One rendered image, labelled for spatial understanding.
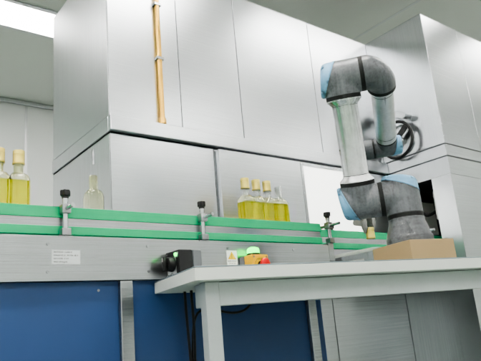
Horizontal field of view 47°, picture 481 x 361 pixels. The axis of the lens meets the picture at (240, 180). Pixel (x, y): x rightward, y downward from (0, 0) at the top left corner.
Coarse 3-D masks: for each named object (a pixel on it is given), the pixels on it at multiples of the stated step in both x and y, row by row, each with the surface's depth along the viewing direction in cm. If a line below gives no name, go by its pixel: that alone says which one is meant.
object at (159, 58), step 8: (160, 40) 226; (160, 48) 225; (160, 56) 224; (160, 64) 222; (160, 72) 222; (160, 80) 221; (160, 88) 220; (160, 96) 219; (160, 104) 218; (160, 112) 217; (160, 120) 216
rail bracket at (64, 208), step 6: (60, 192) 154; (66, 192) 154; (66, 198) 154; (66, 204) 153; (72, 204) 149; (60, 210) 153; (66, 210) 152; (66, 216) 152; (66, 222) 152; (60, 228) 151; (66, 228) 151; (60, 234) 151; (66, 234) 150
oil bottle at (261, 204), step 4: (256, 196) 216; (260, 196) 217; (256, 200) 215; (260, 200) 216; (264, 200) 217; (256, 204) 214; (260, 204) 215; (264, 204) 216; (256, 208) 214; (260, 208) 215; (264, 208) 216; (260, 212) 214; (264, 212) 215; (260, 216) 214; (264, 216) 215
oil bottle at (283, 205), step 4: (276, 200) 223; (280, 200) 222; (284, 200) 224; (280, 204) 222; (284, 204) 223; (280, 208) 221; (284, 208) 222; (288, 208) 224; (280, 212) 221; (284, 212) 222; (288, 212) 223; (280, 216) 220; (284, 216) 221; (288, 216) 223; (280, 220) 220; (284, 220) 221; (288, 220) 222
